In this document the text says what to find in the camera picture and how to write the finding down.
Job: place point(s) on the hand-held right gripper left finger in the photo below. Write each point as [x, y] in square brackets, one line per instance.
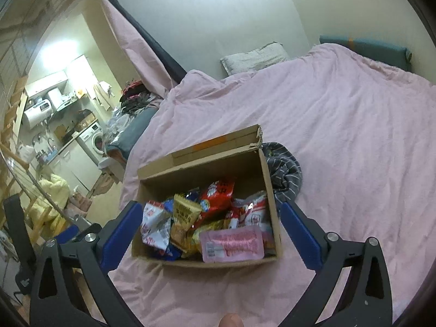
[119, 238]

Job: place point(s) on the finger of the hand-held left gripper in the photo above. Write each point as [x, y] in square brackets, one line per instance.
[92, 228]
[68, 234]

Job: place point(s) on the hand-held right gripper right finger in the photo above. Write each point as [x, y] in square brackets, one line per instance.
[301, 238]

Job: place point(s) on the white snack packet colourful print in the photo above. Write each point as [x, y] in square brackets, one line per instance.
[155, 224]

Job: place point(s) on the blue cartoon snack packet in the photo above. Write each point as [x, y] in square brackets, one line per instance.
[168, 253]

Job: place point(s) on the small brown snack packet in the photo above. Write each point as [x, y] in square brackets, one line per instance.
[184, 218]

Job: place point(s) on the pink snack packet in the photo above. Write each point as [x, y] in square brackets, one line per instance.
[231, 243]

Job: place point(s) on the yellow chips packet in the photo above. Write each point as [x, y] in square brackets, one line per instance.
[211, 228]

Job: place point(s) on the cardboard box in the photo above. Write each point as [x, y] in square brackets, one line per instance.
[211, 167]

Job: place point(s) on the person's right hand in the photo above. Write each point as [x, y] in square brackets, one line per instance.
[231, 321]

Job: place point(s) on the metal clothes rack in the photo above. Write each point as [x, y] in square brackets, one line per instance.
[80, 219]

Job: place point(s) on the brown floor mat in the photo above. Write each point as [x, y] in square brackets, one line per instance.
[102, 185]

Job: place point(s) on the yellow quilt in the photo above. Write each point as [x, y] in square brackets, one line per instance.
[54, 190]

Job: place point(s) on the black chair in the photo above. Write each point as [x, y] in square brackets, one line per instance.
[17, 231]

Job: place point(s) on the white kitchen base cabinet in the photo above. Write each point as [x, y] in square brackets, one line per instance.
[76, 163]

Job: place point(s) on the grey striped cloth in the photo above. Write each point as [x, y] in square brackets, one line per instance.
[286, 173]

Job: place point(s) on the white washing machine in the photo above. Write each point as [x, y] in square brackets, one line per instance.
[95, 139]

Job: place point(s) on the white crumpled cloth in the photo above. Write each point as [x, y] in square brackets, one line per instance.
[117, 122]

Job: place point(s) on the brown carton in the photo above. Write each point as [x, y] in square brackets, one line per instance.
[85, 119]

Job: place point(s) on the white water heater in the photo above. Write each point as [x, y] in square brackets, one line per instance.
[35, 112]

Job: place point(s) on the white hanging towel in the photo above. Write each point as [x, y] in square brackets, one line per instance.
[100, 95]

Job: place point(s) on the pile of dark clothes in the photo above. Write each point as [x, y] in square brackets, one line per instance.
[139, 98]

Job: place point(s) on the wooden staircase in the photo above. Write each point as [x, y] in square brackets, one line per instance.
[15, 102]

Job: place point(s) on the pink hanging sheet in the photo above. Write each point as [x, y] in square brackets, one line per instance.
[136, 47]

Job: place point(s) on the white pillow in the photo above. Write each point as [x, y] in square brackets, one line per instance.
[255, 58]

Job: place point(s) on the dark curtain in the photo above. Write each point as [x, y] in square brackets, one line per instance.
[163, 54]

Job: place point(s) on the teal cushion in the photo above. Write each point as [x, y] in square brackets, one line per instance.
[368, 46]

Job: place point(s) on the white wall cabinet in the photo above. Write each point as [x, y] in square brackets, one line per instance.
[47, 83]

